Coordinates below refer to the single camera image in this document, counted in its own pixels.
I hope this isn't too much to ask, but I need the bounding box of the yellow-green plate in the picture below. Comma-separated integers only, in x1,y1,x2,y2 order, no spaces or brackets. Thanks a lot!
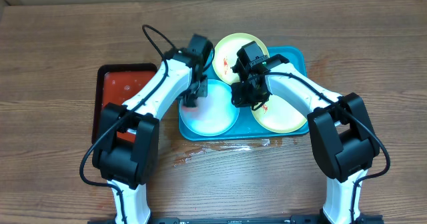
212,33,270,85
252,95,307,133

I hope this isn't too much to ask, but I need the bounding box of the light blue plate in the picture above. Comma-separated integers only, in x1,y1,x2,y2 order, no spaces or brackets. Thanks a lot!
179,79,240,136

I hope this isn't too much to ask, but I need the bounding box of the pink and black sponge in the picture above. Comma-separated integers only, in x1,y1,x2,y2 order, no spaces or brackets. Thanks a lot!
181,99,199,112

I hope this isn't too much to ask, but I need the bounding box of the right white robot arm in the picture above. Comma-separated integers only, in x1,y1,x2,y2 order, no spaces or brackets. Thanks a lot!
231,41,380,223

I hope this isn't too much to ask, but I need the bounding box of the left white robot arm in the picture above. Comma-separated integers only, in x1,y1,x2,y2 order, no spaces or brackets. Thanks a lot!
87,35,213,223

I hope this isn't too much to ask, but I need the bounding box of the teal plastic tray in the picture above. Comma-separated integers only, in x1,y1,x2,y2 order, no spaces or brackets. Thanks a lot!
178,46,309,141

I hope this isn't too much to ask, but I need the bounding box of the red black-rimmed tray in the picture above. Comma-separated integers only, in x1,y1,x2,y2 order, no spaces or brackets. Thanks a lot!
91,63,159,145

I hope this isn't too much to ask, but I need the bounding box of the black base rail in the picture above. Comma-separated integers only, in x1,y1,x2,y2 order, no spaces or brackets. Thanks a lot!
87,214,385,224

